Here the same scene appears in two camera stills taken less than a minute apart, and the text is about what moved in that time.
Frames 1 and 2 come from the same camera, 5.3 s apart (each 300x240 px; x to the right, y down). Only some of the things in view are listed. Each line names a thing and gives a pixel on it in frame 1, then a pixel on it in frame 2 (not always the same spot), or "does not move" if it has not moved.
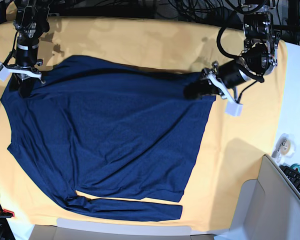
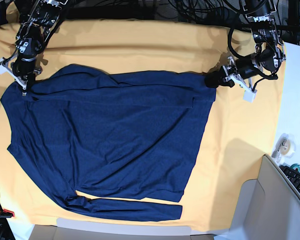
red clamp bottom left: (5, 213) does not move
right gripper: (196, 89) → (228, 72)
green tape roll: (295, 166) does not move
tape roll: (285, 148) does not move
